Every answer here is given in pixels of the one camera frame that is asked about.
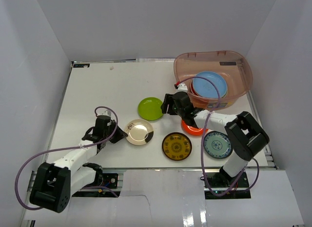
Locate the light blue plate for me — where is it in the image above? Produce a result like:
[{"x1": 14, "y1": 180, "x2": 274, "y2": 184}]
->
[{"x1": 193, "y1": 71, "x2": 228, "y2": 98}]

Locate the transparent pink plastic bin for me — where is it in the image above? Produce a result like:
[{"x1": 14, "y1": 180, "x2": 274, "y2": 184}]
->
[{"x1": 174, "y1": 51, "x2": 253, "y2": 110}]

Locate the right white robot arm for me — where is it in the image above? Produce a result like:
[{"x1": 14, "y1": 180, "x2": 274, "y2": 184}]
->
[{"x1": 160, "y1": 91, "x2": 270, "y2": 187}]

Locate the black label sticker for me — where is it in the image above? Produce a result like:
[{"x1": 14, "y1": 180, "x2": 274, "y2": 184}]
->
[{"x1": 73, "y1": 63, "x2": 90, "y2": 68}]

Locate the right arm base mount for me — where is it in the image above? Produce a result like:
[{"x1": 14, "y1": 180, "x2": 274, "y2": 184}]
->
[{"x1": 206, "y1": 172, "x2": 249, "y2": 194}]

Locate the orange red plate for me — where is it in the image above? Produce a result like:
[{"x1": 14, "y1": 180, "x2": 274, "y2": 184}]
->
[{"x1": 181, "y1": 120, "x2": 204, "y2": 137}]

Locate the yellow and brown patterned plate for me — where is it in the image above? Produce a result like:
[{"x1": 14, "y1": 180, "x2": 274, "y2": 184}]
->
[{"x1": 161, "y1": 132, "x2": 192, "y2": 162}]

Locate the teal blue patterned plate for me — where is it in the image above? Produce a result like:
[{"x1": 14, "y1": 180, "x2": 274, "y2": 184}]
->
[{"x1": 204, "y1": 131, "x2": 233, "y2": 159}]

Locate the cream plate with black patch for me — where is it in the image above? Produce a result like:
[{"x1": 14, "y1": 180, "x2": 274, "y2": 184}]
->
[{"x1": 124, "y1": 119, "x2": 154, "y2": 146}]

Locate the red and teal plate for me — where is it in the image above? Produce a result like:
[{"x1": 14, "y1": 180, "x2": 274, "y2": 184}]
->
[{"x1": 191, "y1": 79, "x2": 228, "y2": 98}]

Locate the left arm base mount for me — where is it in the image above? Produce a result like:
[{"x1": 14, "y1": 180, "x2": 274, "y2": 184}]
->
[{"x1": 80, "y1": 173, "x2": 118, "y2": 190}]

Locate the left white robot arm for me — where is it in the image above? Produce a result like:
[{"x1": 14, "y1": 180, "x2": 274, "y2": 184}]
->
[{"x1": 29, "y1": 116, "x2": 128, "y2": 213}]

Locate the green plate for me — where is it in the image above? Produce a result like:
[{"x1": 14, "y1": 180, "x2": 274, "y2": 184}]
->
[{"x1": 137, "y1": 97, "x2": 163, "y2": 121}]

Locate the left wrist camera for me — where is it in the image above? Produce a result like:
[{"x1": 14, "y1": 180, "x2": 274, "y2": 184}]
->
[{"x1": 95, "y1": 108, "x2": 112, "y2": 117}]

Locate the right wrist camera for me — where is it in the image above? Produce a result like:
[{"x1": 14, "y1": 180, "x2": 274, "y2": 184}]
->
[{"x1": 174, "y1": 83, "x2": 188, "y2": 93}]

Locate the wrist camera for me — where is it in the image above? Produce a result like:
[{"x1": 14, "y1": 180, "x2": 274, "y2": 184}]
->
[
  {"x1": 95, "y1": 108, "x2": 112, "y2": 117},
  {"x1": 174, "y1": 83, "x2": 188, "y2": 93}
]

